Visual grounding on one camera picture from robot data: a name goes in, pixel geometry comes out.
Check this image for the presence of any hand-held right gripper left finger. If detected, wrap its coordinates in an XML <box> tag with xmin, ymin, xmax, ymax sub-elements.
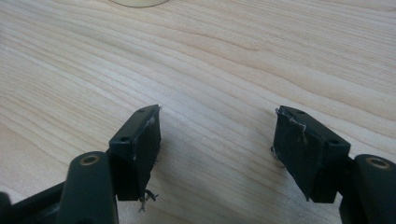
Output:
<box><xmin>107</xmin><ymin>104</ymin><xmax>163</xmax><ymax>213</ymax></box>

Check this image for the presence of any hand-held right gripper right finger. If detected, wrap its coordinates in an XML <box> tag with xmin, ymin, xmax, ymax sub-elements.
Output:
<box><xmin>271</xmin><ymin>105</ymin><xmax>352</xmax><ymax>204</ymax></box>

